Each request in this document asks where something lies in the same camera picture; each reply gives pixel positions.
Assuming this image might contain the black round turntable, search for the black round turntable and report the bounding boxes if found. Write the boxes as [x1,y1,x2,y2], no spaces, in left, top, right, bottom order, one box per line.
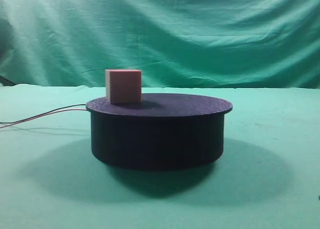
[86,93,233,171]

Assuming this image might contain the pink cube-shaped block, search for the pink cube-shaped block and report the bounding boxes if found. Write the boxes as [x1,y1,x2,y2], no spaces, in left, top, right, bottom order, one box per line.
[105,69,142,104]

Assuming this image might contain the black wire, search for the black wire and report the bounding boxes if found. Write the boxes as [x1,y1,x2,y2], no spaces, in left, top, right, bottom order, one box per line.
[0,103,87,126]

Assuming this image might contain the red wire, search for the red wire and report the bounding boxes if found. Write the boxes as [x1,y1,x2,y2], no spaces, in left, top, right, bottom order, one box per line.
[0,108,91,130]

